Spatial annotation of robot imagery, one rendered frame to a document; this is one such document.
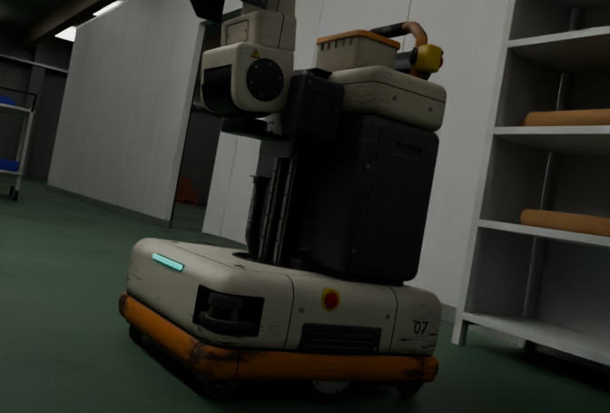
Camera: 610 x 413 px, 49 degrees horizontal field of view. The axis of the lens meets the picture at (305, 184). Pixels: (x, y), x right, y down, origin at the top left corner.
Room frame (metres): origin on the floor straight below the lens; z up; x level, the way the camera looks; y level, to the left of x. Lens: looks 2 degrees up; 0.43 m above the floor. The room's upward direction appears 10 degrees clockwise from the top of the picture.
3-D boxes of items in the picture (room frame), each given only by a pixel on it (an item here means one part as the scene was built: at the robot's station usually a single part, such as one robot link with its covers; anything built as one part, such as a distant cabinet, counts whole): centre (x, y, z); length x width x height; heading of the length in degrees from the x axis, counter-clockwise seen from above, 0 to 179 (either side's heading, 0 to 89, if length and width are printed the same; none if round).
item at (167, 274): (1.83, 0.02, 0.16); 0.67 x 0.64 x 0.25; 122
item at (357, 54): (1.89, -0.08, 0.87); 0.23 x 0.15 x 0.11; 32
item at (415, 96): (1.88, -0.06, 0.59); 0.55 x 0.34 x 0.83; 32
